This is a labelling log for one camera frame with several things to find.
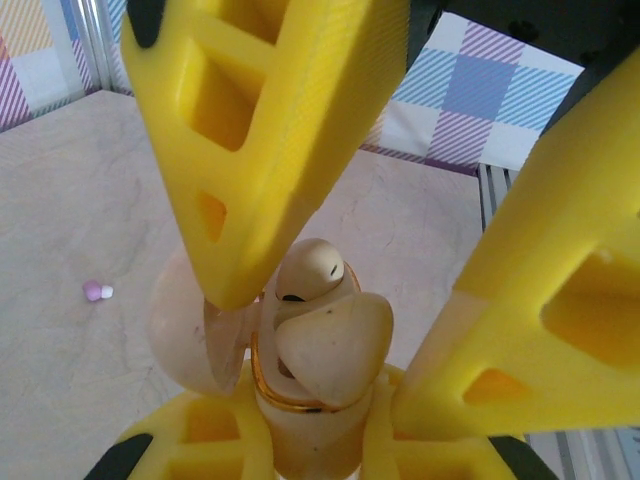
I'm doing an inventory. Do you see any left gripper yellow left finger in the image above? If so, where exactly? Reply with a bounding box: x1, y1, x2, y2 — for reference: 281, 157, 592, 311
84, 389, 275, 480

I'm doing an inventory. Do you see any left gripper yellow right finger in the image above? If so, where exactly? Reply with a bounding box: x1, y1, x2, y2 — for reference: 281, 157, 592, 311
360, 364, 557, 480

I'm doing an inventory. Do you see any beige earbud charging case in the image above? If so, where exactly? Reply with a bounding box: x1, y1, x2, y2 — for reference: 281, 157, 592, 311
146, 238, 396, 480

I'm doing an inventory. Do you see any beige earbud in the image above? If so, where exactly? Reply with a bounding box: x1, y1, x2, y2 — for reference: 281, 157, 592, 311
273, 238, 360, 304
273, 292, 395, 407

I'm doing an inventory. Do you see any purple earbud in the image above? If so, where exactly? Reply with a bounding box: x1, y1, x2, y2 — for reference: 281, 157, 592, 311
81, 279, 115, 303

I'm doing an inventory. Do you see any right aluminium frame post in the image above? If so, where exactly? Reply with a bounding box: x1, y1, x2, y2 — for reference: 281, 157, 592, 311
79, 0, 134, 97

